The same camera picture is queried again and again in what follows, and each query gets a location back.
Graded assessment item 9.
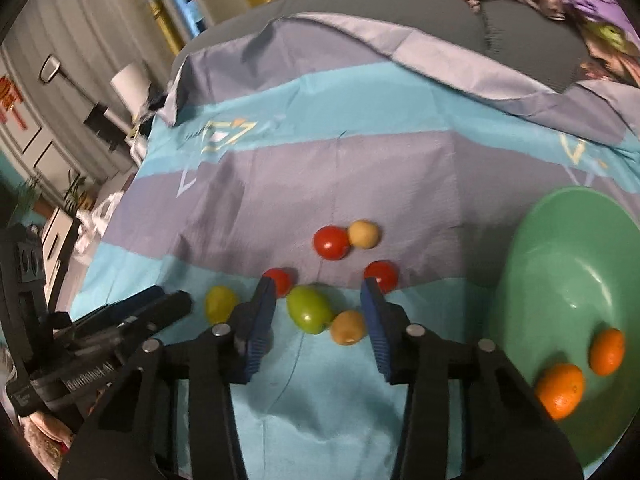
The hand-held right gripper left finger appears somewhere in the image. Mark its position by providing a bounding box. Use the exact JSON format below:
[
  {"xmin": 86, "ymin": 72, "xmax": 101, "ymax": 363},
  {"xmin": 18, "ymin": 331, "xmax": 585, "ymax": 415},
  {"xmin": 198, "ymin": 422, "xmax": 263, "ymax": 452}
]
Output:
[{"xmin": 57, "ymin": 277, "xmax": 277, "ymax": 480}]

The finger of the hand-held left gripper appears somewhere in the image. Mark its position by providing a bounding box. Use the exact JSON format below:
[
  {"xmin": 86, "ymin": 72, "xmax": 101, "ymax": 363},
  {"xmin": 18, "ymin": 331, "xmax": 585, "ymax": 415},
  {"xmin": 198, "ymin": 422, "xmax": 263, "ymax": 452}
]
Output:
[
  {"xmin": 75, "ymin": 286, "xmax": 167, "ymax": 334},
  {"xmin": 65, "ymin": 291, "xmax": 194, "ymax": 357}
]

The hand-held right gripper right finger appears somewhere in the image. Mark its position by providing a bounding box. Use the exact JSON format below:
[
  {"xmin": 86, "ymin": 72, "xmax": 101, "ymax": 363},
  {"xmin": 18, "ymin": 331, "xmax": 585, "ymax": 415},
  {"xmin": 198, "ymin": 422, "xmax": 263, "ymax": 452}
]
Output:
[{"xmin": 361, "ymin": 277, "xmax": 583, "ymax": 480}]

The small tan round fruit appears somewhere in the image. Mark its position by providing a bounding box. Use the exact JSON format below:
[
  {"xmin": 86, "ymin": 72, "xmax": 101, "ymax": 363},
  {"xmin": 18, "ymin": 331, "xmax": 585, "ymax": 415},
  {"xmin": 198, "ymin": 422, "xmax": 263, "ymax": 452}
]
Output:
[
  {"xmin": 330, "ymin": 310, "xmax": 368, "ymax": 346},
  {"xmin": 347, "ymin": 219, "xmax": 381, "ymax": 250}
]

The red cherry tomato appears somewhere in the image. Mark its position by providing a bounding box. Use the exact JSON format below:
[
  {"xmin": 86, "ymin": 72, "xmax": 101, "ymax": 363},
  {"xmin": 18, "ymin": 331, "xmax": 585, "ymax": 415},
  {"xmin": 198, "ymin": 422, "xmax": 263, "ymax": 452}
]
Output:
[
  {"xmin": 262, "ymin": 267, "xmax": 294, "ymax": 298},
  {"xmin": 363, "ymin": 260, "xmax": 400, "ymax": 295},
  {"xmin": 313, "ymin": 225, "xmax": 351, "ymax": 261}
]

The yellow oval fruit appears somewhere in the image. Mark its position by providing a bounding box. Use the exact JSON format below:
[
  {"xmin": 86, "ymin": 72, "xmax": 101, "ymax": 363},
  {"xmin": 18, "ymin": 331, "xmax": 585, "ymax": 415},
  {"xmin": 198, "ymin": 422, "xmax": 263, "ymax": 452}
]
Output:
[{"xmin": 205, "ymin": 285, "xmax": 240, "ymax": 325}]

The green oval fruit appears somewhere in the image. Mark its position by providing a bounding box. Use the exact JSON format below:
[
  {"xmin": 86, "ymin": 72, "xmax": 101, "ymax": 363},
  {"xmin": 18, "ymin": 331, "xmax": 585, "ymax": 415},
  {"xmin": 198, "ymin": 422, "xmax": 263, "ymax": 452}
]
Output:
[{"xmin": 286, "ymin": 285, "xmax": 335, "ymax": 335}]

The green plastic bowl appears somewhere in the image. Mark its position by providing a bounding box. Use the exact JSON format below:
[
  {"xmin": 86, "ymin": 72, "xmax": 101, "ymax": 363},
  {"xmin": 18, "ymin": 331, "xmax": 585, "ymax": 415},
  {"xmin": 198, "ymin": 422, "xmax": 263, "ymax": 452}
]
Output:
[{"xmin": 492, "ymin": 186, "xmax": 640, "ymax": 467}]

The white cabinet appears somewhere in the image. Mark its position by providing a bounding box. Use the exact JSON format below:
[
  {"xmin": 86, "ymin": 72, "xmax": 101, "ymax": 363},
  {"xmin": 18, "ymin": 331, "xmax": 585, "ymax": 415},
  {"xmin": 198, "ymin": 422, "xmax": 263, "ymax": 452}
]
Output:
[{"xmin": 40, "ymin": 207, "xmax": 83, "ymax": 311}]

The white plastic bag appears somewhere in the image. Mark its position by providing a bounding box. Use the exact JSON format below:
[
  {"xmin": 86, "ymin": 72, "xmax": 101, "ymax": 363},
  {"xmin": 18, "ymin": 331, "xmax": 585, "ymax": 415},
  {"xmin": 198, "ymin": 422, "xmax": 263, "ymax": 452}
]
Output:
[{"xmin": 80, "ymin": 191, "xmax": 128, "ymax": 246}]

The green potted plant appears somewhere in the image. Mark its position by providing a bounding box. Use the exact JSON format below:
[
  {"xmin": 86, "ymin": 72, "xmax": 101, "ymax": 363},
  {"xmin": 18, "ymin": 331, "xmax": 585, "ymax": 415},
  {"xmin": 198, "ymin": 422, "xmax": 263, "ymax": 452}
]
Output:
[{"xmin": 62, "ymin": 170, "xmax": 96, "ymax": 211}]

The blue grey striped blanket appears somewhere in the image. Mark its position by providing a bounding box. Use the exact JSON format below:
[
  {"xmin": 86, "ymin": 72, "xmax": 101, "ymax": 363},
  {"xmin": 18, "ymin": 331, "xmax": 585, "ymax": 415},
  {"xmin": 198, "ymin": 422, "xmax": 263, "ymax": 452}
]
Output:
[{"xmin": 70, "ymin": 12, "xmax": 640, "ymax": 480}]

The black device on stand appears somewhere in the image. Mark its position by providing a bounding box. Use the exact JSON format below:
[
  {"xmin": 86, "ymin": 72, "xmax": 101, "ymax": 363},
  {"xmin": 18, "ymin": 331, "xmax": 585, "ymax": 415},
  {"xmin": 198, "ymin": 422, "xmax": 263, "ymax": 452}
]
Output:
[{"xmin": 82, "ymin": 102, "xmax": 123, "ymax": 151}]

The large orange mandarin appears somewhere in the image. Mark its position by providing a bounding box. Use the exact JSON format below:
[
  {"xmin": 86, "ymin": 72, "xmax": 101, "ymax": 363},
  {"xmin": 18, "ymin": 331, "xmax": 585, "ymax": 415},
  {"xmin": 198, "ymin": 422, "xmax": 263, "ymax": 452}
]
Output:
[{"xmin": 534, "ymin": 363, "xmax": 586, "ymax": 421}]

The black oval mirror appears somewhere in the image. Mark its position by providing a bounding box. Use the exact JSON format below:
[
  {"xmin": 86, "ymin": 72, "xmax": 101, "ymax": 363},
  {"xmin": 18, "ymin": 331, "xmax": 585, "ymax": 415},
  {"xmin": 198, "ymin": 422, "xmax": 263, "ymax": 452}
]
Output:
[{"xmin": 39, "ymin": 55, "xmax": 63, "ymax": 83}]

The small orange mandarin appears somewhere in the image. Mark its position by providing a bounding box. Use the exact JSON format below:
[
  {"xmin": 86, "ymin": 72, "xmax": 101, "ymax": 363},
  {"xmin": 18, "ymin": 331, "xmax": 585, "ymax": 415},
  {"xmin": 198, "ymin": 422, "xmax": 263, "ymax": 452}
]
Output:
[{"xmin": 588, "ymin": 328, "xmax": 626, "ymax": 377}]

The grey sofa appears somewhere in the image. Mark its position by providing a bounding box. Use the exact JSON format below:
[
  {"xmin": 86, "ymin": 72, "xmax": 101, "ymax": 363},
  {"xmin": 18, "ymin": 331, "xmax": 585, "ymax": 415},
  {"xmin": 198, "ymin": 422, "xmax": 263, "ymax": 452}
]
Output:
[{"xmin": 170, "ymin": 0, "xmax": 593, "ymax": 93}]

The light pink garment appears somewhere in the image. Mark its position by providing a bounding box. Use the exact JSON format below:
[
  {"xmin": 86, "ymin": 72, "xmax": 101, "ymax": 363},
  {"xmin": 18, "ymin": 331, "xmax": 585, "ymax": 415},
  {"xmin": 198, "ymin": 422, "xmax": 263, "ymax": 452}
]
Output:
[{"xmin": 580, "ymin": 50, "xmax": 640, "ymax": 86}]

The yellow-green garment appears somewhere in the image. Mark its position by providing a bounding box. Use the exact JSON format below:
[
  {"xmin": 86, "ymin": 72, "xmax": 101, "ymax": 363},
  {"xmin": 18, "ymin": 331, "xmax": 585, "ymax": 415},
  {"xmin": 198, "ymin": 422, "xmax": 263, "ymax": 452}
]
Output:
[{"xmin": 587, "ymin": 22, "xmax": 631, "ymax": 53}]

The purple cloth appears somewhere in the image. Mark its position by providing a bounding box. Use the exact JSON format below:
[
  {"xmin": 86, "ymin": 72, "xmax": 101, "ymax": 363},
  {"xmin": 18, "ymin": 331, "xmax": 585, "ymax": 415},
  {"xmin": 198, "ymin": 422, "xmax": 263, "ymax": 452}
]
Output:
[{"xmin": 550, "ymin": 0, "xmax": 636, "ymax": 36}]

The red wall decoration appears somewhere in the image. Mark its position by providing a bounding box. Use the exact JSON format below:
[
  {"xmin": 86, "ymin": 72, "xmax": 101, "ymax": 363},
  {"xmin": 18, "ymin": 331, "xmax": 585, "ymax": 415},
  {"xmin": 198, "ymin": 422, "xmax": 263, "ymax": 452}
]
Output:
[{"xmin": 0, "ymin": 75, "xmax": 31, "ymax": 131}]

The yellow window frame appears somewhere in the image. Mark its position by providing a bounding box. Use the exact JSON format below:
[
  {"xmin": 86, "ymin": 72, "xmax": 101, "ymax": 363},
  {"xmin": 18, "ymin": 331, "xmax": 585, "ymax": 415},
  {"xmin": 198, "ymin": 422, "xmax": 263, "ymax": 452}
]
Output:
[{"xmin": 127, "ymin": 0, "xmax": 183, "ymax": 53}]

